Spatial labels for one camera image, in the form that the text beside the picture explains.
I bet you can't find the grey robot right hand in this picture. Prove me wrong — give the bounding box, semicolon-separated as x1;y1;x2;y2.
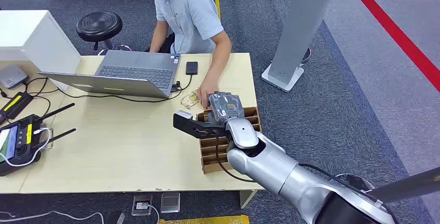
208;91;246;124

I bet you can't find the person's left hand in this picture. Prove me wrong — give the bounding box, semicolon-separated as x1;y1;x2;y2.
197;78;219;110

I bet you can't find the patterned card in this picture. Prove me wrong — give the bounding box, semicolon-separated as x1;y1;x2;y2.
180;89;201;110

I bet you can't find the wooden card organizer box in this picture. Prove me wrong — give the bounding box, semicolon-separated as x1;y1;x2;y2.
196;106;263;175

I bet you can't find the person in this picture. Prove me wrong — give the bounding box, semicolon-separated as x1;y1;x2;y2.
137;0;232;110

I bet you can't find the black phone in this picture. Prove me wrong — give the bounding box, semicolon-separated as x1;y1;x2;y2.
185;61;199;76

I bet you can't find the grey laptop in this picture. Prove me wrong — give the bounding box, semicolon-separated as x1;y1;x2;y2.
37;50;182;100

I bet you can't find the grey floor kiosk stand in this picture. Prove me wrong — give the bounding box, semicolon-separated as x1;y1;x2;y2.
261;0;339;93

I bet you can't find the metal floor cover plate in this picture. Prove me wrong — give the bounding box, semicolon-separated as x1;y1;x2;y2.
160;191;181;214

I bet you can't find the yellow flat object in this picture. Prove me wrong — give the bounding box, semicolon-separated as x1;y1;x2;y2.
158;215;250;224

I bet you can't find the black round stool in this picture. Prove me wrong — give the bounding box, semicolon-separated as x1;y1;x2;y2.
76;11;133;57

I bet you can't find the floor socket box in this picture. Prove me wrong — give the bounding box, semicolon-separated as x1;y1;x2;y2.
131;194;153;217

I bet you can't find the red barrier belt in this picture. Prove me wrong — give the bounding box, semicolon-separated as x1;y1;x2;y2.
341;0;440;93

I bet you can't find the white cabinet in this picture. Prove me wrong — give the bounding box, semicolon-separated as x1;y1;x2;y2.
0;9;82;91

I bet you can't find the black remote controller with antennas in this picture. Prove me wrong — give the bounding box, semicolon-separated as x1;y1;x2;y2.
0;103;77;177

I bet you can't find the black battery yellow label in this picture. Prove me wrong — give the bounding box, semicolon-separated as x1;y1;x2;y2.
0;92;34;125

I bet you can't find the grey flat router box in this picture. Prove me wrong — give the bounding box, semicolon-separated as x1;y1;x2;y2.
0;65;29;90

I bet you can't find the dark grey metal bar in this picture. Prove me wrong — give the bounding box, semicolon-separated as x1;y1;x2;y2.
366;166;440;203

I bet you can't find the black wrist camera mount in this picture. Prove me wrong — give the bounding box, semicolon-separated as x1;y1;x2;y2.
173;110;230;139

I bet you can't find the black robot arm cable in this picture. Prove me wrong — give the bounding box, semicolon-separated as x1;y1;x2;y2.
215;136;257;184

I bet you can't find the long black cable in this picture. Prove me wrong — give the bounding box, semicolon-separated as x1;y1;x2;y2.
25;75;193;104

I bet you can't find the white controller cable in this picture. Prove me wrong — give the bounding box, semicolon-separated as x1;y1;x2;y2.
0;128;54;167

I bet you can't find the white floor cable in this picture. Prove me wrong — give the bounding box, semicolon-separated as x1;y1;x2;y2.
0;210;105;224

